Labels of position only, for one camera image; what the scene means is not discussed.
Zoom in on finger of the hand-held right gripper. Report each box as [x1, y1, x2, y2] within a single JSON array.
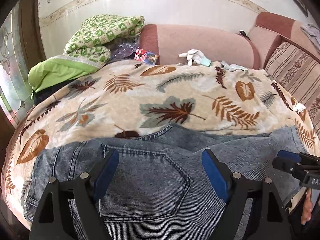
[[272, 150, 302, 173]]

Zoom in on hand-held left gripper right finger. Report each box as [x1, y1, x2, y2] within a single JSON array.
[[201, 149, 292, 240]]

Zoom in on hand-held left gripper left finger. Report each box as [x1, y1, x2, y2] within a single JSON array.
[[29, 149, 120, 240]]

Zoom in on blue denim pants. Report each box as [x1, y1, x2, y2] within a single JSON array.
[[24, 124, 309, 240]]

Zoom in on person's right hand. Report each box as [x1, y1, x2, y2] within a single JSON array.
[[301, 189, 313, 225]]

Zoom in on person's dark clothing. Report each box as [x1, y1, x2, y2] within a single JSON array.
[[287, 200, 320, 240]]

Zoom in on beige leaf print blanket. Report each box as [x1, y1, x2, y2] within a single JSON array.
[[0, 61, 320, 230]]

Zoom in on striped sofa cushion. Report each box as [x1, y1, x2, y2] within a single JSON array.
[[264, 41, 320, 130]]

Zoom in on dark cloth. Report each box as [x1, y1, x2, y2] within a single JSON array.
[[32, 90, 60, 105]]

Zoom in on crumpled grey white glove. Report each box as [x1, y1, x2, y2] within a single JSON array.
[[221, 60, 248, 72]]

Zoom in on plain green cloth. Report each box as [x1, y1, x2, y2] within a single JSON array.
[[28, 56, 100, 93]]

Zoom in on small colourful box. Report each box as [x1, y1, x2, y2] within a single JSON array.
[[134, 49, 160, 65]]

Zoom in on clear plastic bag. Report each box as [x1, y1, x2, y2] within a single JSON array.
[[110, 41, 140, 62]]

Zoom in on grey cloth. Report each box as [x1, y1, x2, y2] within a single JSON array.
[[300, 23, 320, 46]]

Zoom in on pink sofa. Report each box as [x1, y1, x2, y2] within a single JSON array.
[[139, 12, 320, 135]]

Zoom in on green checked quilt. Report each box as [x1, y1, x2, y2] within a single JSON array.
[[64, 15, 145, 68]]

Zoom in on patterned glass door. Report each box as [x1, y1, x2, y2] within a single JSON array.
[[0, 7, 33, 125]]

